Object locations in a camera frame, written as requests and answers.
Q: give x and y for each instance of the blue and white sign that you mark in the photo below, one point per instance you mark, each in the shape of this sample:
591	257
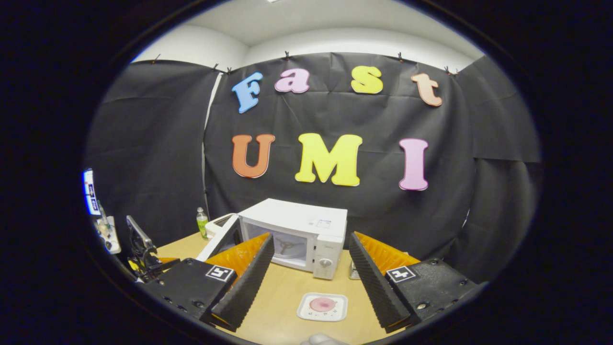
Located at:
91	191

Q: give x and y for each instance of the green label drink bottle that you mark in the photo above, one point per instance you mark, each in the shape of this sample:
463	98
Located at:
202	227

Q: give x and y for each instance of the white square plate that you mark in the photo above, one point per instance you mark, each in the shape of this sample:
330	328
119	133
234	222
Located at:
322	316

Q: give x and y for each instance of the white microwave oven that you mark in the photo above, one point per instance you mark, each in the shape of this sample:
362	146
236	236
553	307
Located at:
316	225

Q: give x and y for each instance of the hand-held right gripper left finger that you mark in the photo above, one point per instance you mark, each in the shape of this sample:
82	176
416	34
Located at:
249	282

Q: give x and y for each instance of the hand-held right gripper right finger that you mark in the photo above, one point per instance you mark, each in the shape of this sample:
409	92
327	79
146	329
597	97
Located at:
376	282

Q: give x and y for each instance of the pink ham slice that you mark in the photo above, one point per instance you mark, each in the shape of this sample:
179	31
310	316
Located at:
322	304

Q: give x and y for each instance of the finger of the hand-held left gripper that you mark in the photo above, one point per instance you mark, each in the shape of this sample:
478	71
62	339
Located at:
165	266

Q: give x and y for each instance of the white rounded object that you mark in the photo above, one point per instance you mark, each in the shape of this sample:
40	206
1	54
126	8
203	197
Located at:
322	340

